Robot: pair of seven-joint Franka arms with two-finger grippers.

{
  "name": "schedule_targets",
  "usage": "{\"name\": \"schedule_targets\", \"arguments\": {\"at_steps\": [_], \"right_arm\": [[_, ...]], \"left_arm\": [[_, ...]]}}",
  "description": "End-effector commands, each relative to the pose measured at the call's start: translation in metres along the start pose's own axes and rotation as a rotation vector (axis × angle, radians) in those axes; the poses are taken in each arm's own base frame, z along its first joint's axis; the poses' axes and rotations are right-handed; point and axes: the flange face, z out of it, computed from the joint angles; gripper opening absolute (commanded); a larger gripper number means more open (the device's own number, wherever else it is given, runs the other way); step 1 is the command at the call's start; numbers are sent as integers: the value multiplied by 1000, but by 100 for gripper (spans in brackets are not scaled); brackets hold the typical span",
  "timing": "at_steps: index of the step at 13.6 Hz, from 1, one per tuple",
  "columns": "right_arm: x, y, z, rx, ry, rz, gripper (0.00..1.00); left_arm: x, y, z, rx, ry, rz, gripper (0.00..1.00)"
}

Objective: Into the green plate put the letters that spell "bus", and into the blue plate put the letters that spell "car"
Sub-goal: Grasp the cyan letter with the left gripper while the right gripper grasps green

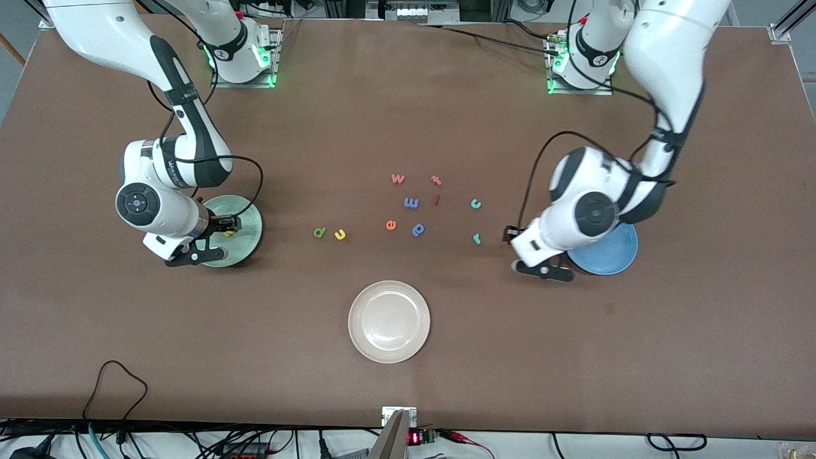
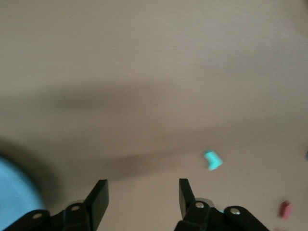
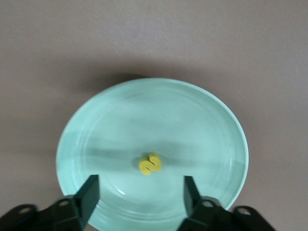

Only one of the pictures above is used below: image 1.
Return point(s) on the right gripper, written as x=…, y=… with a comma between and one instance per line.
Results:
x=215, y=225

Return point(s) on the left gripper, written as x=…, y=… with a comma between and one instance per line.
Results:
x=506, y=234

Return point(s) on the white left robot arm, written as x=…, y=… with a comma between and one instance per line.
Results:
x=669, y=57

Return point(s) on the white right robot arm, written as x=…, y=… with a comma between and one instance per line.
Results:
x=191, y=127

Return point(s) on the green plate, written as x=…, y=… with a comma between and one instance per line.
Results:
x=248, y=239

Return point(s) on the blue plate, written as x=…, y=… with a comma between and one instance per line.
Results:
x=615, y=255

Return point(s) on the blue foam letter p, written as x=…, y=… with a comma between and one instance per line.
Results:
x=418, y=230

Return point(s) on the blue foam letter m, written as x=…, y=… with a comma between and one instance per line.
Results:
x=411, y=203

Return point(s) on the white plate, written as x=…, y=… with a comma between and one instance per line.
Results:
x=389, y=322

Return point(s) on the red clip leads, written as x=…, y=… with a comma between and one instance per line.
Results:
x=462, y=438

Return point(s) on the red digit display module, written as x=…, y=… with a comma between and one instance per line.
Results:
x=414, y=438

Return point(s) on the white power strip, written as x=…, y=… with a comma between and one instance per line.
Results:
x=414, y=9

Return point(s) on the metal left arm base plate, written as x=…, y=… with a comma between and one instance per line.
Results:
x=580, y=89

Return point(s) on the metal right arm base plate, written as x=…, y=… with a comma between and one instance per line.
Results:
x=273, y=64

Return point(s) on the white post bracket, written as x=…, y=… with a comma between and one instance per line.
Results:
x=387, y=414

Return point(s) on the grey camera post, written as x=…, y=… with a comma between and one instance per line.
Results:
x=392, y=440

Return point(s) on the aluminium frame profile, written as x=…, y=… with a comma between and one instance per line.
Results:
x=794, y=16

